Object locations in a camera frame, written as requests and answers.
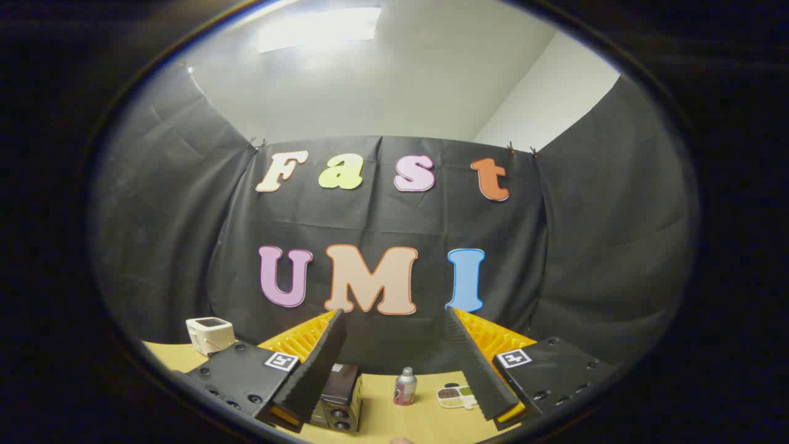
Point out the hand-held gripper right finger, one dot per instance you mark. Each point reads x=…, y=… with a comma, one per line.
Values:
x=471, y=357

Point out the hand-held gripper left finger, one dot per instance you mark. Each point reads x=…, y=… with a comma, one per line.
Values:
x=320, y=364

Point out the black toaster oven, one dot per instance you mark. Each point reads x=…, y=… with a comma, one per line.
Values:
x=342, y=394

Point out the white divided seasoning tray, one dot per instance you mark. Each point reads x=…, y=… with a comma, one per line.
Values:
x=455, y=398

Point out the silver pink drink bottle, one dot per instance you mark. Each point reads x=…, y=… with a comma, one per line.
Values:
x=405, y=388

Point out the white box appliance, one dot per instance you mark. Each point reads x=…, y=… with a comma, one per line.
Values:
x=209, y=336

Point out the black backdrop cloth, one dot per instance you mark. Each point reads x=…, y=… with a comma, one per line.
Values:
x=370, y=216

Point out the ceiling light panel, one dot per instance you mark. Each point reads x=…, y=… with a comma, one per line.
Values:
x=317, y=29

